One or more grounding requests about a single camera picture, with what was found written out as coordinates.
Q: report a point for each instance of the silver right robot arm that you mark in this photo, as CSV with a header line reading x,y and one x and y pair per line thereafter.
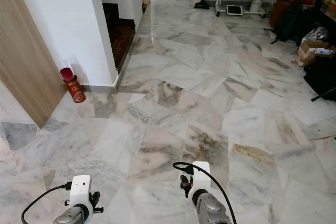
x,y
213,209

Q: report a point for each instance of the red printed tin can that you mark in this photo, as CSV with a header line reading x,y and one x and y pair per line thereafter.
x,y
76,91

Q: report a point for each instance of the red incense cup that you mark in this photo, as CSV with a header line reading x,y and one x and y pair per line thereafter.
x,y
67,73

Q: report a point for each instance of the dark wooden stairs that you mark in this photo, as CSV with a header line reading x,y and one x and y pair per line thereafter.
x,y
119,35

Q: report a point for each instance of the light wooden door panel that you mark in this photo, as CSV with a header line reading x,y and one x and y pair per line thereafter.
x,y
26,51

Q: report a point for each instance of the black bag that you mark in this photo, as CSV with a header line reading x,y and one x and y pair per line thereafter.
x,y
320,77

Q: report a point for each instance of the white framed tablet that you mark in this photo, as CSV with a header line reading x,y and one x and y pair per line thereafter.
x,y
234,10

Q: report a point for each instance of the open cardboard box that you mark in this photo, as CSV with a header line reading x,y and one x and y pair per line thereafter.
x,y
311,50

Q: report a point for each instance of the black backpack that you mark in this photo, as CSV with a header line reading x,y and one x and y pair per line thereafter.
x,y
291,24

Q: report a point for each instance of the white plastic bottle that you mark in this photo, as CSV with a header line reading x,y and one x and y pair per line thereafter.
x,y
255,4

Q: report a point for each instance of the brown round bin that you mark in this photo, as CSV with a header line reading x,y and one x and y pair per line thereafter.
x,y
282,8

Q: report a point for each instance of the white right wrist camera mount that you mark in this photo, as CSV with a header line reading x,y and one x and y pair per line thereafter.
x,y
200,178

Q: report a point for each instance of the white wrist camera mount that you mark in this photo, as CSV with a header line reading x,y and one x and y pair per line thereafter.
x,y
81,190
200,178

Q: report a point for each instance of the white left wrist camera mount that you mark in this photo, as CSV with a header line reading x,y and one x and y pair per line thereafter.
x,y
81,190

